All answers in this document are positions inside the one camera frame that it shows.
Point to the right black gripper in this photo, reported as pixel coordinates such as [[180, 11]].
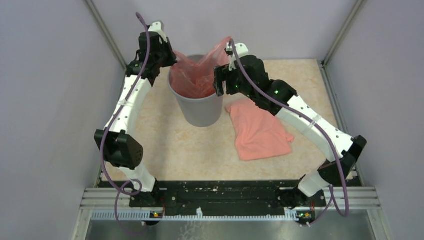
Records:
[[222, 73]]

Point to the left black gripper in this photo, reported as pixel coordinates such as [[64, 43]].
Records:
[[171, 60]]

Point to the translucent red trash bag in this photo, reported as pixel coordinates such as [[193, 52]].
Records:
[[195, 79]]

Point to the grey plastic trash bin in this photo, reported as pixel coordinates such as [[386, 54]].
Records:
[[202, 112]]

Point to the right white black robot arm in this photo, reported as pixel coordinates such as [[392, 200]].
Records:
[[342, 151]]

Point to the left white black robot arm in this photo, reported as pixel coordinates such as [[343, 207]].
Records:
[[116, 143]]

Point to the flat pink trash bag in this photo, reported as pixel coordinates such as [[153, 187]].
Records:
[[259, 134]]

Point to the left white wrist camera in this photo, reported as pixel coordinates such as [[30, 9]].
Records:
[[158, 27]]

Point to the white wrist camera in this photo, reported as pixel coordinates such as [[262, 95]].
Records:
[[158, 27], [240, 49]]

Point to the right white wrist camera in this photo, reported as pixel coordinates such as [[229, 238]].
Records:
[[240, 49]]

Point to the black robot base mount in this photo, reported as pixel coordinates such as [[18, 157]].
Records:
[[229, 198]]

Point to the aluminium frame rail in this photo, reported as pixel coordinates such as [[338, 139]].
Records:
[[359, 198]]

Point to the white toothed cable rail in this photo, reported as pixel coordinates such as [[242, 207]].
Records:
[[157, 216]]

